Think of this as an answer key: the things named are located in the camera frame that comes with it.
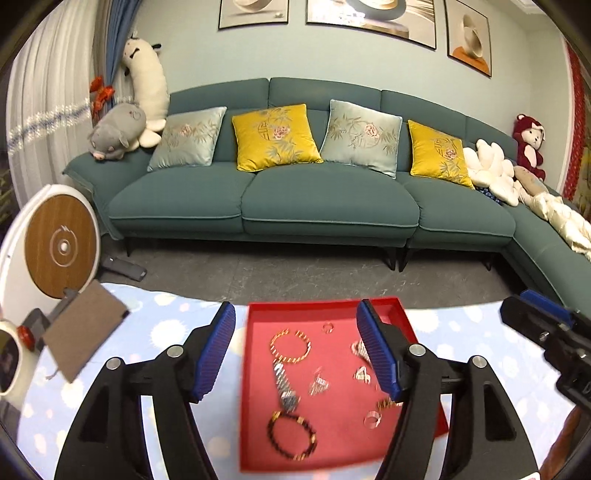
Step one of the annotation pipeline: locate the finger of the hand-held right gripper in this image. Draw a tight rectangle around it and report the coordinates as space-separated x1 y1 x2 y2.
501 296 564 344
521 290 575 324

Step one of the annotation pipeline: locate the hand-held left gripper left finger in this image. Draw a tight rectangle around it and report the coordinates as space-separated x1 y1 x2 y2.
53 301 236 480

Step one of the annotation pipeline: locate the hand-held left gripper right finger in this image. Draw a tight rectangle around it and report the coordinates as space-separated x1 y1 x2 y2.
356 299 540 480

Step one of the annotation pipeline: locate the red jewelry tray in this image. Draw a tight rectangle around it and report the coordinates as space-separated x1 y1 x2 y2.
239 296 451 474

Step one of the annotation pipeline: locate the gold link bracelet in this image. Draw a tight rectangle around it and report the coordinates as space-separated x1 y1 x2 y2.
269 329 312 365

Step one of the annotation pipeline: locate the person's right forearm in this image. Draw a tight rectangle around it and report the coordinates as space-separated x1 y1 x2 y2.
541 406 589 480

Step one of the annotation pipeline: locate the light blue printed blanket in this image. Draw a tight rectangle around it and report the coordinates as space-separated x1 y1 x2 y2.
16 282 578 480

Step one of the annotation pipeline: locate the silver watch band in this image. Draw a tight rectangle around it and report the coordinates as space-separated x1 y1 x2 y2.
271 360 301 412

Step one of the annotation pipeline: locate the cream satin quilt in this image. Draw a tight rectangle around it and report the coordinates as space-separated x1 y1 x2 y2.
529 193 591 263

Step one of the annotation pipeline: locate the beige pillow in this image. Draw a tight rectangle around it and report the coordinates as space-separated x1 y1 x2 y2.
513 166 552 204

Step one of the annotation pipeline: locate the grey pedal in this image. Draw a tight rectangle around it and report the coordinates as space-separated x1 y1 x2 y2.
102 256 147 282

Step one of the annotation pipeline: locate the blue patterned cloth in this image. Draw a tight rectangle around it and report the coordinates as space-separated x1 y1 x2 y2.
475 185 505 206

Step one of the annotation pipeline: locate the brown pad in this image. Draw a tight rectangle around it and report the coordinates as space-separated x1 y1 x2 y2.
41 280 130 384

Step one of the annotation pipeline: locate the white petal plush cushion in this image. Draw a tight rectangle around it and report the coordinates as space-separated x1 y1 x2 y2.
463 138 520 206

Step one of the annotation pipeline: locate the red plush monkey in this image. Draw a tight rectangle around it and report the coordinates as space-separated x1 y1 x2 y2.
512 114 548 182

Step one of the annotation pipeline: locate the green sofa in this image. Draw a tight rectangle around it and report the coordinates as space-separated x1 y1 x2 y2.
62 78 591 315

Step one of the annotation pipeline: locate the yellow embroidered cushion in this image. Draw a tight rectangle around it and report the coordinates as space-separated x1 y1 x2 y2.
407 120 476 190
232 104 324 171

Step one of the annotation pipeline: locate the white machine with wooden disc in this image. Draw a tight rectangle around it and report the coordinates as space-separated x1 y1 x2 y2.
0 184 100 319

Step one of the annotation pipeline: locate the white device with red knob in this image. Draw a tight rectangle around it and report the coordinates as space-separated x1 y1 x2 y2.
0 318 41 398

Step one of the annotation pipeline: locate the pale blue embroidered cushion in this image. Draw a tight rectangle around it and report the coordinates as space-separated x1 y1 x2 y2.
147 106 228 172
320 99 403 179

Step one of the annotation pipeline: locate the grey plush pig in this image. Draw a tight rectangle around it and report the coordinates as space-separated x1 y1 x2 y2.
88 102 148 162

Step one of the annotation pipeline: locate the white plush animal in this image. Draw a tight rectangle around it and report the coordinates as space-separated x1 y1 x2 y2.
121 31 169 148

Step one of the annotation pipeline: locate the red curtain ornament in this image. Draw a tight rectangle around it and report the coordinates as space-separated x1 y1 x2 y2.
90 76 115 121

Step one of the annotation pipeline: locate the white sheer curtain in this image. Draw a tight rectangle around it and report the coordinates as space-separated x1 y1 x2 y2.
7 0 114 208

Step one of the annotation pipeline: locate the blue curtain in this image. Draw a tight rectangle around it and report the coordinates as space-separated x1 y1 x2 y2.
104 0 144 121

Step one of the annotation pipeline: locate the black bead bracelet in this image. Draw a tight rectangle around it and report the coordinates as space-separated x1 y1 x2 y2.
267 412 318 461

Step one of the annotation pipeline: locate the red wall hanging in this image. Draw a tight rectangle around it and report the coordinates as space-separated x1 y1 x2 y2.
563 41 591 204

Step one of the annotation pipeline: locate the wide framed wall picture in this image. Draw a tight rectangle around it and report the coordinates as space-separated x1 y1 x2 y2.
306 0 437 49

